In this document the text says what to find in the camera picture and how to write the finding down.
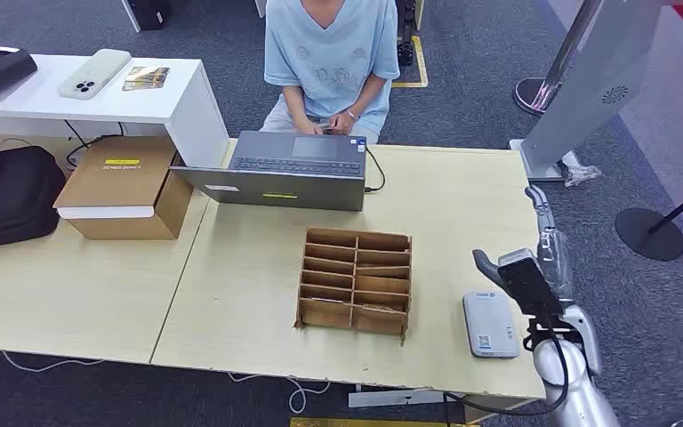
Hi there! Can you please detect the person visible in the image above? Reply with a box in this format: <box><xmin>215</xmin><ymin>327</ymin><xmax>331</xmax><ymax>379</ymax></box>
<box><xmin>259</xmin><ymin>0</ymin><xmax>402</xmax><ymax>146</ymax></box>

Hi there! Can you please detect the person's left hand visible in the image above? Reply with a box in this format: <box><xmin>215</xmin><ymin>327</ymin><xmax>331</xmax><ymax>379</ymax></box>
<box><xmin>328</xmin><ymin>110</ymin><xmax>358</xmax><ymax>137</ymax></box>

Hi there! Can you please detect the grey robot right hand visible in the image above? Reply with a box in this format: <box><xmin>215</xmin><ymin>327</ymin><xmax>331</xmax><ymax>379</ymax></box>
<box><xmin>472</xmin><ymin>185</ymin><xmax>576</xmax><ymax>302</ymax></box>

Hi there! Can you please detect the clear plastic bag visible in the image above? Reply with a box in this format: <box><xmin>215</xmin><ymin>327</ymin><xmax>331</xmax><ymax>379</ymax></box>
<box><xmin>556</xmin><ymin>160</ymin><xmax>603</xmax><ymax>188</ymax></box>

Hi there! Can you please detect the black cabinet with white frame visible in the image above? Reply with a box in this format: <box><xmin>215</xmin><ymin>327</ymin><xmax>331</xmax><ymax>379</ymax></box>
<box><xmin>120</xmin><ymin>0</ymin><xmax>172</xmax><ymax>32</ymax></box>

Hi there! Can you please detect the grey open laptop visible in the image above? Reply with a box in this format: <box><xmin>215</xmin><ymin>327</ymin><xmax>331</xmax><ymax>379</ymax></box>
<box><xmin>168</xmin><ymin>130</ymin><xmax>368</xmax><ymax>213</ymax></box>

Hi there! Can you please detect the chrome stanchion post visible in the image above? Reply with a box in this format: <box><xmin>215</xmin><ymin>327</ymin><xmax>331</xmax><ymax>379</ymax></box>
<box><xmin>513</xmin><ymin>0</ymin><xmax>605</xmax><ymax>117</ymax></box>

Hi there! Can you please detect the black stanchion post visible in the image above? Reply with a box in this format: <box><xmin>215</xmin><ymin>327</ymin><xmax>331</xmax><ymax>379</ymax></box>
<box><xmin>615</xmin><ymin>175</ymin><xmax>683</xmax><ymax>262</ymax></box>

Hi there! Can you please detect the grey card reader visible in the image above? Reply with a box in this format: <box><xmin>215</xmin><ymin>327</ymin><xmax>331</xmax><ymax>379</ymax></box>
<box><xmin>462</xmin><ymin>290</ymin><xmax>521</xmax><ymax>359</ymax></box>

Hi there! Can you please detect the cardboard slotted card organizer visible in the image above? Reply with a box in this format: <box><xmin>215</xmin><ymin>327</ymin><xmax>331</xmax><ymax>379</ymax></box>
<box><xmin>293</xmin><ymin>228</ymin><xmax>414</xmax><ymax>346</ymax></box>

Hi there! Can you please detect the white smartphone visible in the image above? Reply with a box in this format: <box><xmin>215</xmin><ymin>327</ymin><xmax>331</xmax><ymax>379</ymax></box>
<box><xmin>56</xmin><ymin>48</ymin><xmax>133</xmax><ymax>101</ymax></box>

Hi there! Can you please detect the black soft bag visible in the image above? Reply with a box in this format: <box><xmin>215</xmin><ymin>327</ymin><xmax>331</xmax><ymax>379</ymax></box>
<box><xmin>0</xmin><ymin>145</ymin><xmax>67</xmax><ymax>254</ymax></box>

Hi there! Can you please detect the black shelf cable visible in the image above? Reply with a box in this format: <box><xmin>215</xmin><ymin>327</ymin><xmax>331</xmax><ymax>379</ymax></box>
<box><xmin>63</xmin><ymin>120</ymin><xmax>125</xmax><ymax>169</ymax></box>

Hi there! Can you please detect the black laptop power cable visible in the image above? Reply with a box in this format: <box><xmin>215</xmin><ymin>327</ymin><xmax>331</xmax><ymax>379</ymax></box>
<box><xmin>365</xmin><ymin>146</ymin><xmax>388</xmax><ymax>194</ymax></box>

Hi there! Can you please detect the person's right hand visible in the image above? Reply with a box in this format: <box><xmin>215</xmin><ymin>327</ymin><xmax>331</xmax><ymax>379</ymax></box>
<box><xmin>295</xmin><ymin>115</ymin><xmax>326</xmax><ymax>136</ymax></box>

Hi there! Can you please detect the brown cardboard box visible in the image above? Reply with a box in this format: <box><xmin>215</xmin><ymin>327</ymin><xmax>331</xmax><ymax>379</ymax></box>
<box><xmin>52</xmin><ymin>136</ymin><xmax>194</xmax><ymax>241</ymax></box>

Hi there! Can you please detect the white table bracket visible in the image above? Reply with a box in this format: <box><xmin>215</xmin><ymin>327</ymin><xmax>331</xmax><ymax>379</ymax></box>
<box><xmin>348</xmin><ymin>389</ymin><xmax>466</xmax><ymax>409</ymax></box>

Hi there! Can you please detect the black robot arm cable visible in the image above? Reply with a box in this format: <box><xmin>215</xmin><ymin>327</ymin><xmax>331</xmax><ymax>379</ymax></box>
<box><xmin>442</xmin><ymin>318</ymin><xmax>573</xmax><ymax>427</ymax></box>

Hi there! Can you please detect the silver kiosk stand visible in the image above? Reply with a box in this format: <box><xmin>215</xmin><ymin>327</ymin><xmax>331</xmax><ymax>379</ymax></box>
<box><xmin>509</xmin><ymin>0</ymin><xmax>663</xmax><ymax>182</ymax></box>

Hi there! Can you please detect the white floor cable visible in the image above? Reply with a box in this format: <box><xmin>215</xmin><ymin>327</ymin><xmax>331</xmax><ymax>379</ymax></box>
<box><xmin>226</xmin><ymin>371</ymin><xmax>331</xmax><ymax>415</ymax></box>
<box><xmin>0</xmin><ymin>349</ymin><xmax>107</xmax><ymax>374</ymax></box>

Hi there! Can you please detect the white side shelf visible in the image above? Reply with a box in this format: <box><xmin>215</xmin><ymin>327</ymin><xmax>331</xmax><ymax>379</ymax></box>
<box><xmin>0</xmin><ymin>53</ymin><xmax>230</xmax><ymax>169</ymax></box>

